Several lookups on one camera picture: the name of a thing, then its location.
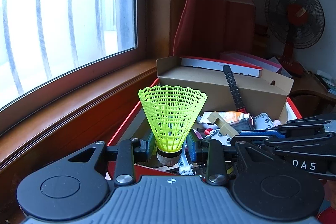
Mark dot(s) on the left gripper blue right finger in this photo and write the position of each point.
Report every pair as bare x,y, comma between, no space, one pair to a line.
194,147

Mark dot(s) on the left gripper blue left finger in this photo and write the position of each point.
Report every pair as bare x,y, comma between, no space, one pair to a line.
147,144

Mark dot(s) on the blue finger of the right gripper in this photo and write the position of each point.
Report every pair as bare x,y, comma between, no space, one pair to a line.
259,133

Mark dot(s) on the tan plastic bracket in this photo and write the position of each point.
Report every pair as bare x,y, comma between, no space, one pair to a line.
224,127

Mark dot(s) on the yellow plastic shuttlecock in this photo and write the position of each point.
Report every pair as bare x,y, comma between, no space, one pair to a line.
171,112

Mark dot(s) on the orange white packet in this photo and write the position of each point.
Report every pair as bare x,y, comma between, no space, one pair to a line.
233,116

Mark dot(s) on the red cardboard shoe box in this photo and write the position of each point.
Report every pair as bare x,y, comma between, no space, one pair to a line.
262,91

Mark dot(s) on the pink red flat box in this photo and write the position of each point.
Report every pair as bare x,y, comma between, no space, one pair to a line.
251,59

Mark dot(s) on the red patterned curtain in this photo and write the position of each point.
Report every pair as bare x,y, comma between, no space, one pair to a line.
208,28

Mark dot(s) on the black standing fan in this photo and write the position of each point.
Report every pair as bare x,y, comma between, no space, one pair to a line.
298,24

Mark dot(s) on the window frame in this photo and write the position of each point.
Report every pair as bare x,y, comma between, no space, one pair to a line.
51,47

